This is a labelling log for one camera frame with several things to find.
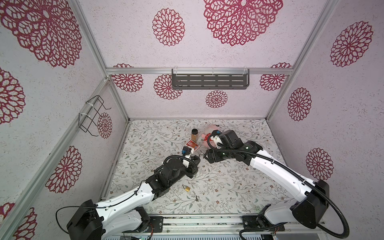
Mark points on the black wire wall rack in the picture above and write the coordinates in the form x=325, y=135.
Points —
x=97, y=121

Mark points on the red playing card box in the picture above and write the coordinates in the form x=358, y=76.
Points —
x=192, y=145

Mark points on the small brass padlock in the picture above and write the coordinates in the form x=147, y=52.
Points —
x=186, y=188

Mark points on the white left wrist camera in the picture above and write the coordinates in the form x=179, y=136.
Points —
x=187, y=153

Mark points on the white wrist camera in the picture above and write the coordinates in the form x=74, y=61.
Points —
x=214, y=139
x=187, y=153

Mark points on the pink plush toy red dress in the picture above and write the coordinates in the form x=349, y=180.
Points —
x=208, y=130

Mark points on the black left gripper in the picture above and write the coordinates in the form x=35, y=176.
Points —
x=191, y=168

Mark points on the dark grey wall shelf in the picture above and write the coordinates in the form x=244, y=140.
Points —
x=210, y=81

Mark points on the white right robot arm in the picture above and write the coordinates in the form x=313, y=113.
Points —
x=307, y=206

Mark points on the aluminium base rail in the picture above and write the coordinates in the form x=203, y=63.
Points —
x=218, y=227

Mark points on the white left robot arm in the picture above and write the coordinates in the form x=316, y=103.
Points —
x=126, y=213

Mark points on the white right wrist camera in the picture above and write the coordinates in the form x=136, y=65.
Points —
x=214, y=139

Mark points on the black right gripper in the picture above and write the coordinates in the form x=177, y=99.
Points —
x=216, y=158

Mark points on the amber spice jar black lid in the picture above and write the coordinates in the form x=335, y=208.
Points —
x=194, y=135

